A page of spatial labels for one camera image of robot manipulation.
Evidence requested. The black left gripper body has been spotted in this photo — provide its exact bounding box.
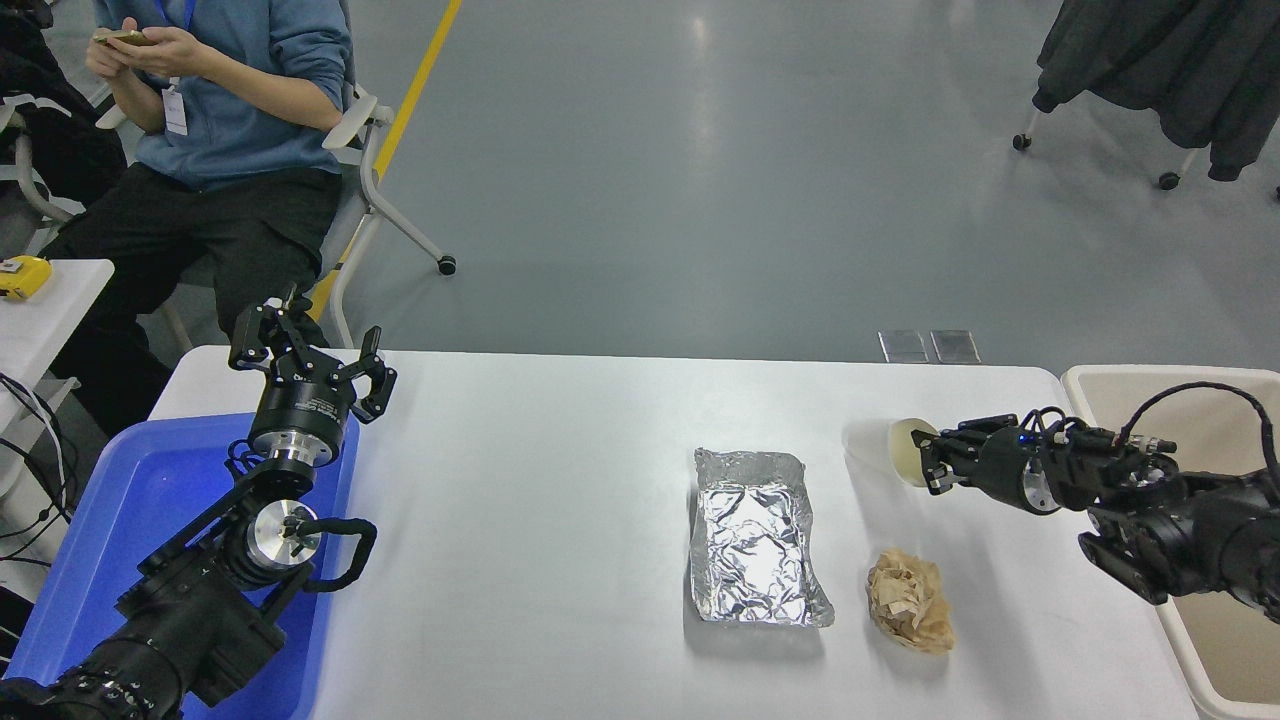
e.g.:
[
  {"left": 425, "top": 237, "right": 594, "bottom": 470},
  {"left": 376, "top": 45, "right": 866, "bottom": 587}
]
[{"left": 247, "top": 354, "right": 358, "bottom": 456}]

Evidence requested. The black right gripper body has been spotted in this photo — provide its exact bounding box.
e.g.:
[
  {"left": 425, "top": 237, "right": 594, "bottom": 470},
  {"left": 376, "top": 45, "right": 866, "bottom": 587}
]
[{"left": 974, "top": 424, "right": 1042, "bottom": 507}]

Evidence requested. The white paper cup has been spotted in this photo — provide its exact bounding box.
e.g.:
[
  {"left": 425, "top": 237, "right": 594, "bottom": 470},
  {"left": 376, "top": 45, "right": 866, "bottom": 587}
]
[{"left": 887, "top": 417, "right": 943, "bottom": 489}]

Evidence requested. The crumpled tan paper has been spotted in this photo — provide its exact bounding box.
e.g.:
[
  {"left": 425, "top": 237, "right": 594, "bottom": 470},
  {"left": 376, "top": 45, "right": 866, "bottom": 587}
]
[{"left": 865, "top": 547, "right": 956, "bottom": 656}]

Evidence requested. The person's left hand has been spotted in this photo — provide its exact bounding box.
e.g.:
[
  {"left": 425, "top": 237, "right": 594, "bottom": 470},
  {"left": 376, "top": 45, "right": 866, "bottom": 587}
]
[{"left": 134, "top": 26, "right": 213, "bottom": 80}]

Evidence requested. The person's right hand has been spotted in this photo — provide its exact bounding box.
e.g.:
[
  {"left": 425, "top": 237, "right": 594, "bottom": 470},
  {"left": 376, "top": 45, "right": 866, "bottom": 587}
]
[{"left": 85, "top": 40, "right": 147, "bottom": 80}]

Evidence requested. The white wheeled chair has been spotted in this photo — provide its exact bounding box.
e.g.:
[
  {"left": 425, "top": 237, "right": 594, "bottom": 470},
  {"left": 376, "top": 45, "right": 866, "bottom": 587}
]
[{"left": 160, "top": 0, "right": 458, "bottom": 353}]

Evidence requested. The blue plastic tray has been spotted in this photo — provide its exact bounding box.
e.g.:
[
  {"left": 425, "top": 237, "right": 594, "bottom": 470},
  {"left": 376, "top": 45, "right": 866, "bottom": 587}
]
[{"left": 5, "top": 412, "right": 361, "bottom": 720}]

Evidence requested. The silver foil tray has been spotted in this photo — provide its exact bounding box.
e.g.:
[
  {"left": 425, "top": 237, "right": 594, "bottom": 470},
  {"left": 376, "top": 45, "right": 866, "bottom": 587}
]
[{"left": 688, "top": 447, "right": 836, "bottom": 629}]

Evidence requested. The person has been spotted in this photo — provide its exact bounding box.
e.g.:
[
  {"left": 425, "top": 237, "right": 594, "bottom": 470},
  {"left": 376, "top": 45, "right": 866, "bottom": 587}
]
[{"left": 40, "top": 0, "right": 356, "bottom": 436}]

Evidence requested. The white side table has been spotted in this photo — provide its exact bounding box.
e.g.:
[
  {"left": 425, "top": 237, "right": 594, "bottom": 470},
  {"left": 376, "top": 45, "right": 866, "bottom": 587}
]
[{"left": 0, "top": 258, "right": 116, "bottom": 501}]

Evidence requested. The yellow tape measure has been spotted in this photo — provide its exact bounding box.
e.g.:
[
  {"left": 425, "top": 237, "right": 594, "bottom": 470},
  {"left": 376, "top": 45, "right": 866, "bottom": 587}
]
[{"left": 0, "top": 255, "right": 54, "bottom": 302}]

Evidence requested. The white wheeled rack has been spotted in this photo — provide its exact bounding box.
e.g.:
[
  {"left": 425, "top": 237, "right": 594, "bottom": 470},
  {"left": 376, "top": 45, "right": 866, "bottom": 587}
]
[{"left": 1012, "top": 100, "right": 1280, "bottom": 201}]

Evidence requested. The black garment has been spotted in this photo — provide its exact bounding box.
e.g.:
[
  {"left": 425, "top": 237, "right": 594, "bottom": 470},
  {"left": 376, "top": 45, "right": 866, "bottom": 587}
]
[{"left": 0, "top": 0, "right": 127, "bottom": 207}]

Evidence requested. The large pale bin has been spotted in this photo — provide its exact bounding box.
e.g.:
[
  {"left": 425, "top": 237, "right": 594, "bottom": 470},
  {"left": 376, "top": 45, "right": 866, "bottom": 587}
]
[{"left": 1060, "top": 364, "right": 1280, "bottom": 720}]

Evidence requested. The dark hanging coat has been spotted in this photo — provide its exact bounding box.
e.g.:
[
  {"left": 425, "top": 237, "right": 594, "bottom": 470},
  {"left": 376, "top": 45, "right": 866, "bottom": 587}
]
[{"left": 1030, "top": 0, "right": 1280, "bottom": 184}]

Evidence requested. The black cable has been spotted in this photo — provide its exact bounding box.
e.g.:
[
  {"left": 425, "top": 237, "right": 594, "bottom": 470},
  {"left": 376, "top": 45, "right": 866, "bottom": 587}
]
[{"left": 0, "top": 372, "right": 79, "bottom": 571}]

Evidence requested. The white chair frame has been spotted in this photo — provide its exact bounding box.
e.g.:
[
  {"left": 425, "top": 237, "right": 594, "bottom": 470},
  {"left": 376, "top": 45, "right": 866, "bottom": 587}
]
[{"left": 0, "top": 95, "right": 79, "bottom": 227}]

